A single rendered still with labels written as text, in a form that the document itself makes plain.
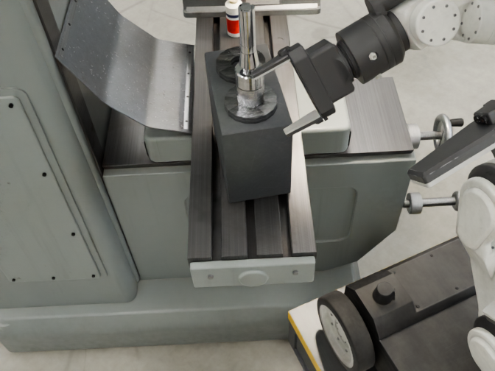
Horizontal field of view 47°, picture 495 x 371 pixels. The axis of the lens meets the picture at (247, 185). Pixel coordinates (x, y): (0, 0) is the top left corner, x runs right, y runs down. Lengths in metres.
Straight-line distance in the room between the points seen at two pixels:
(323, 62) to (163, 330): 1.22
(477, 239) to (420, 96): 1.70
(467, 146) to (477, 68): 2.62
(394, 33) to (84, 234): 1.01
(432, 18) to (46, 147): 0.85
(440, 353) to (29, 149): 1.02
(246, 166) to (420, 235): 1.33
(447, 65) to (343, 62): 2.09
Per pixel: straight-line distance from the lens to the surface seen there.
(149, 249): 1.72
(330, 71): 0.86
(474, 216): 1.07
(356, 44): 0.85
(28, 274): 1.77
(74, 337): 1.95
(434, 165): 0.33
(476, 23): 0.93
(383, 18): 0.87
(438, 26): 0.86
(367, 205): 1.58
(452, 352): 1.39
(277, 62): 0.85
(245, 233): 1.03
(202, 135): 1.19
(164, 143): 1.36
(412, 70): 2.87
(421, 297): 1.41
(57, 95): 1.25
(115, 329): 1.89
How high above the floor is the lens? 1.81
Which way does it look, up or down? 52 degrees down
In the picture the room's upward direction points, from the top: 4 degrees counter-clockwise
